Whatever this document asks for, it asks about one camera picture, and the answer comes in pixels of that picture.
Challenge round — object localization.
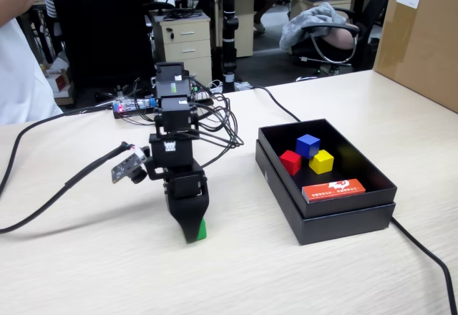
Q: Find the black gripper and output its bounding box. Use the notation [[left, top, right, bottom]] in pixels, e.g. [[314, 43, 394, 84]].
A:
[[162, 160, 210, 245]]

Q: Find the green wooden cube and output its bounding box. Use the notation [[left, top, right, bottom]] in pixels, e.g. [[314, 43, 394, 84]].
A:
[[193, 217, 208, 241]]

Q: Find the red wooden cube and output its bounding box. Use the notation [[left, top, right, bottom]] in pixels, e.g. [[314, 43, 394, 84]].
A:
[[279, 150, 303, 177]]

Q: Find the blue wooden cube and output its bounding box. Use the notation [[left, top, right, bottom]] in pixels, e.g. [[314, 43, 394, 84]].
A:
[[295, 134, 321, 160]]

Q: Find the yellow wooden cube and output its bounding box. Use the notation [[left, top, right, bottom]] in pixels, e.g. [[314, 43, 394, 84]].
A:
[[308, 149, 335, 175]]

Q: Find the black open box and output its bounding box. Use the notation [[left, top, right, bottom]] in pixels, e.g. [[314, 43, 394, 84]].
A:
[[258, 117, 398, 219], [255, 139, 396, 246]]

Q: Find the white and red box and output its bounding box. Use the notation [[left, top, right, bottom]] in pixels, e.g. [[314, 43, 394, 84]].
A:
[[46, 69, 71, 92]]

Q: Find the large brown cardboard box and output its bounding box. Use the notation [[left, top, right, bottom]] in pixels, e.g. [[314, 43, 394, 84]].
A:
[[372, 0, 458, 114]]

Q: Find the controller circuit board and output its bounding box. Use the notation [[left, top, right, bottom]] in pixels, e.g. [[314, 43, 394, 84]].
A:
[[112, 97, 158, 120]]

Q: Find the small orange carton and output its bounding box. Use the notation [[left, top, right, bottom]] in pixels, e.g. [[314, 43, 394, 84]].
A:
[[301, 178, 367, 204]]

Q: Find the black jointed pole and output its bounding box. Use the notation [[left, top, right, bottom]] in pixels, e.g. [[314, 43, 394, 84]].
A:
[[220, 0, 239, 93]]

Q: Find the beige three-drawer cabinet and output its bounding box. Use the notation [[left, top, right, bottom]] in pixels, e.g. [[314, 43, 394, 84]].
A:
[[152, 9, 213, 87]]

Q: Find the tall beige cabinet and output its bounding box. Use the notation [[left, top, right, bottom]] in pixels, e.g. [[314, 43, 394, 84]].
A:
[[217, 0, 255, 58]]

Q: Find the large black chair back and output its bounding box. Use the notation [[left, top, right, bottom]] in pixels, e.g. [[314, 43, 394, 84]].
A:
[[46, 0, 155, 89]]

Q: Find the white shirt person torso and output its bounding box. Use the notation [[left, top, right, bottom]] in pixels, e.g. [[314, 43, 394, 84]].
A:
[[0, 19, 64, 126]]

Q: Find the grey crumpled blanket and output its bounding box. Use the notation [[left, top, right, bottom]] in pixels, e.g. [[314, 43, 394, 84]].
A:
[[278, 2, 361, 52]]

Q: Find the pink round cushion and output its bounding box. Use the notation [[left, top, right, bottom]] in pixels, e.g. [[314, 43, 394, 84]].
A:
[[326, 27, 360, 52]]

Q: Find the black chrome office chair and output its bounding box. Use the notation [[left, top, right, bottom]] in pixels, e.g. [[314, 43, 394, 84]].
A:
[[291, 0, 393, 82]]

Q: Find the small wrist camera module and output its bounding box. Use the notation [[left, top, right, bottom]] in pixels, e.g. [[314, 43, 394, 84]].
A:
[[110, 145, 152, 185]]

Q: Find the thin black servo wire bundle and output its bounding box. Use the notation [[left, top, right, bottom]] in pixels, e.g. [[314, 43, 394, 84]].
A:
[[134, 77, 245, 169]]

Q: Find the thick black camera cable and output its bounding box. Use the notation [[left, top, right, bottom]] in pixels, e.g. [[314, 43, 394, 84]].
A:
[[0, 103, 144, 234]]

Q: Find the long black power cable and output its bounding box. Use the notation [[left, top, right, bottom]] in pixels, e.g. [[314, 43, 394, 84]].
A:
[[246, 84, 458, 315]]

